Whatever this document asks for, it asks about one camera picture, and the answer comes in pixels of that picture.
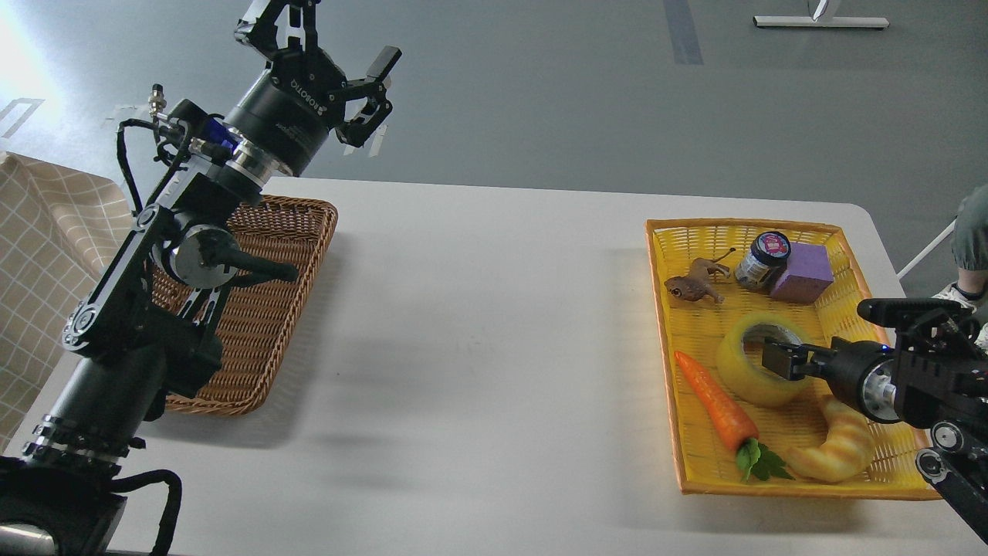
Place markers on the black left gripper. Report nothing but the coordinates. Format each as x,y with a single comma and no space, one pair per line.
288,111

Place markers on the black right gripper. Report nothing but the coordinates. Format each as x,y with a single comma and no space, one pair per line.
858,373

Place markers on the yellow tape roll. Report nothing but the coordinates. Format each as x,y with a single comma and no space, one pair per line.
748,379

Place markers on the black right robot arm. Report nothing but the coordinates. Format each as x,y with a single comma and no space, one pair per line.
932,378

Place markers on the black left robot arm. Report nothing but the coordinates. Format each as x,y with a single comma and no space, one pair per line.
148,328

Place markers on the orange toy carrot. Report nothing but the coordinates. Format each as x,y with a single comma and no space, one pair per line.
734,427

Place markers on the purple foam block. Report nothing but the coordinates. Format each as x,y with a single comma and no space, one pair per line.
807,274

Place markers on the toy croissant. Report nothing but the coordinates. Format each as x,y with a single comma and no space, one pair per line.
847,451

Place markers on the yellow plastic basket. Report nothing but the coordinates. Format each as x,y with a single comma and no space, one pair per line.
703,465

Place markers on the small dark jar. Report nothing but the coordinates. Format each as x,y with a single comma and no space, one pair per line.
767,255

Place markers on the brown toy animal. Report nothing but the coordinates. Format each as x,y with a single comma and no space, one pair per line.
698,282

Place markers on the person's white shoe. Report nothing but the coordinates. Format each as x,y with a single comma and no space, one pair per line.
956,295

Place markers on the brown wicker basket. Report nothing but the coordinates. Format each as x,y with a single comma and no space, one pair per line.
258,322

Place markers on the beige checkered cloth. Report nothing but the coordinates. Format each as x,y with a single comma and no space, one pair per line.
60,227

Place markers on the white metal stand base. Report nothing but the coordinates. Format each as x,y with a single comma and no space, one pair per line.
807,22

